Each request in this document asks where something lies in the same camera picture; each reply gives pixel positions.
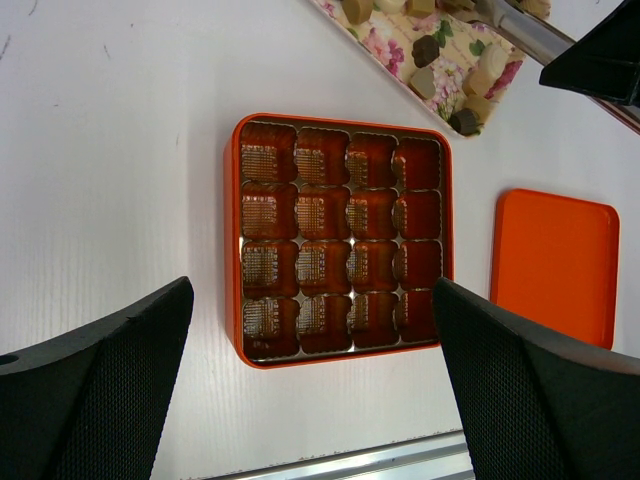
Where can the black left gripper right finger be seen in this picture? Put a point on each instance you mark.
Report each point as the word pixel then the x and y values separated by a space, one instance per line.
pixel 535 403

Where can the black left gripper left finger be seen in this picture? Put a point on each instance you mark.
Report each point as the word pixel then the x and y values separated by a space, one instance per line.
pixel 92 403

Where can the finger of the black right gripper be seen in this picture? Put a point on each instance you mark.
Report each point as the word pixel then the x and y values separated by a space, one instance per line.
pixel 604 64

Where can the metal tongs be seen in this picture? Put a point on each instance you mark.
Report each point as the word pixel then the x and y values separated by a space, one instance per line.
pixel 543 43

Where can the dark cup chocolate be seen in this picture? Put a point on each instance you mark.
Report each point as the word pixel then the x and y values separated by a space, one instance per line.
pixel 465 122

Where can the dark flower chocolate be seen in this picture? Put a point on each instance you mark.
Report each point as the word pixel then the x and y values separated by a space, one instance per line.
pixel 425 50

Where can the tan heart chocolate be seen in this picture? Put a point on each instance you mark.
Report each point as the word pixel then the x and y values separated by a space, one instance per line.
pixel 422 83

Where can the tan round chocolate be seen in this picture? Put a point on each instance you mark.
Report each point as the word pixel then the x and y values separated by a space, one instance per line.
pixel 357 11

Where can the orange chocolate box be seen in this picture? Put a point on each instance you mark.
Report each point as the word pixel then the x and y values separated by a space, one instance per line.
pixel 335 234

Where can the orange box lid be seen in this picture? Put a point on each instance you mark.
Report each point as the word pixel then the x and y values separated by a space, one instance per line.
pixel 555 261

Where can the floral tray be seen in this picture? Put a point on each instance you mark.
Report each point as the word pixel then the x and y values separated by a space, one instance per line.
pixel 456 69

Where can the aluminium table rail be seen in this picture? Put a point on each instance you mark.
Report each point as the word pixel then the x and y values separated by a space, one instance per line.
pixel 443 456

